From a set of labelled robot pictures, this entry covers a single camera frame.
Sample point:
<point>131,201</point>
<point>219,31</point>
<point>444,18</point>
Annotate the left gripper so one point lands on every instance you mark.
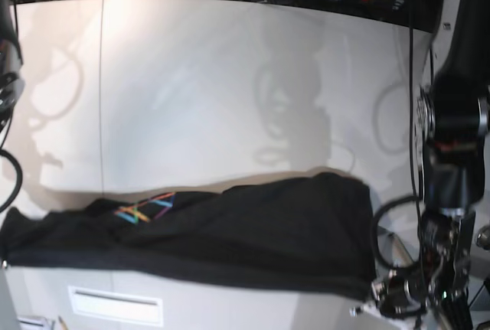
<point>438,280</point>

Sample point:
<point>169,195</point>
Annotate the black t-shirt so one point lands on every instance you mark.
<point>306,234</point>

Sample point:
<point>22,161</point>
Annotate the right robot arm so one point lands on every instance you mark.
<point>12,86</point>

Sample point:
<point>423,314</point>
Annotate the silver metal knob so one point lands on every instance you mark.
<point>482,238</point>

